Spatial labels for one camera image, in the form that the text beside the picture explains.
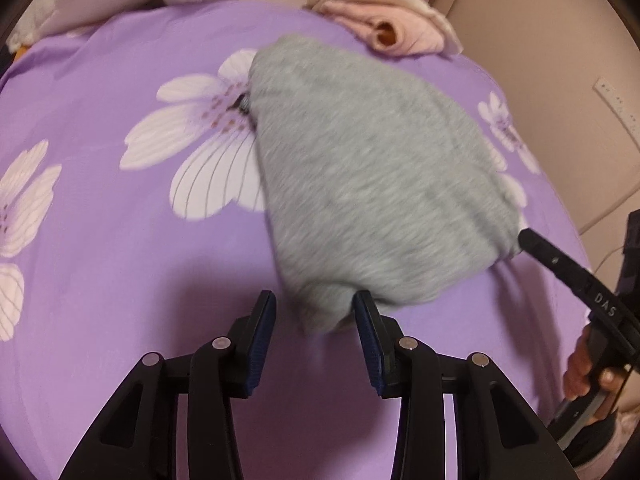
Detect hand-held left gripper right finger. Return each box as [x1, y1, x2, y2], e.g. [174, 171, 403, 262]
[352, 290, 576, 480]

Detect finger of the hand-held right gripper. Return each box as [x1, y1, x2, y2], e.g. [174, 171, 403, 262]
[516, 227, 597, 305]

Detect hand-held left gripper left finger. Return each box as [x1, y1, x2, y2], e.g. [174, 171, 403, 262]
[59, 289, 277, 480]

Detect grey knit garment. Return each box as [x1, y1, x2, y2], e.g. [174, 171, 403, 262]
[246, 33, 524, 337]

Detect folded pink and beige clothes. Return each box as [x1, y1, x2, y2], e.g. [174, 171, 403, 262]
[301, 0, 464, 59]

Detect person's right hand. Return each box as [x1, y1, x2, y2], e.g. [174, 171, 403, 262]
[563, 331, 627, 401]

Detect purple floral bedsheet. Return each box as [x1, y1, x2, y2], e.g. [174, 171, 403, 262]
[0, 0, 596, 480]

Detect thin white cable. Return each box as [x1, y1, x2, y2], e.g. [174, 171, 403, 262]
[579, 192, 632, 266]

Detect white wall power strip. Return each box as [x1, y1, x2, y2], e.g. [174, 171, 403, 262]
[594, 76, 640, 137]

